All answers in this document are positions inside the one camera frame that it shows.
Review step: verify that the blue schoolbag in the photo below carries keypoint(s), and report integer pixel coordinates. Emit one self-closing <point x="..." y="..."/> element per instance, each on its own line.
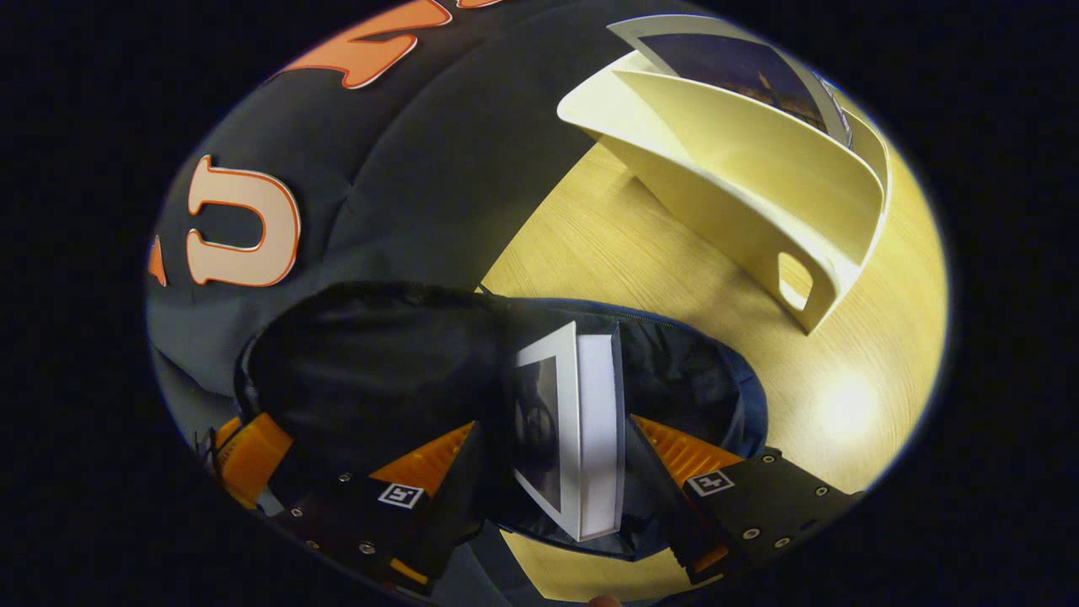
<point x="371" y="371"/>

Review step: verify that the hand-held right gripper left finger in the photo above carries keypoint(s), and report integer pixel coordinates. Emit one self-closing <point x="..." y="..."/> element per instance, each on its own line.
<point x="459" y="497"/>

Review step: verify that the cream bookshelf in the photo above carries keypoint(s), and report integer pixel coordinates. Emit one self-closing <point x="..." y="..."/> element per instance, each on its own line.
<point x="759" y="194"/>

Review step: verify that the blue cover book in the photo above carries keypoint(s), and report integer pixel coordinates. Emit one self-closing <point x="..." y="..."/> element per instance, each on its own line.
<point x="742" y="67"/>

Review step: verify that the portrait cover book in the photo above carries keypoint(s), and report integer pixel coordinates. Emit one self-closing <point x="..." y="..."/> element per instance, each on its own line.
<point x="594" y="421"/>

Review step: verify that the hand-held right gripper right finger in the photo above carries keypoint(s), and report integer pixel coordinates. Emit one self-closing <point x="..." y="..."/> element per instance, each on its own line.
<point x="666" y="506"/>

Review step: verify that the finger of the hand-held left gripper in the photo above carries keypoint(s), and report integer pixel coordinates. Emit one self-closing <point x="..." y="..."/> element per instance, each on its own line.
<point x="253" y="455"/>

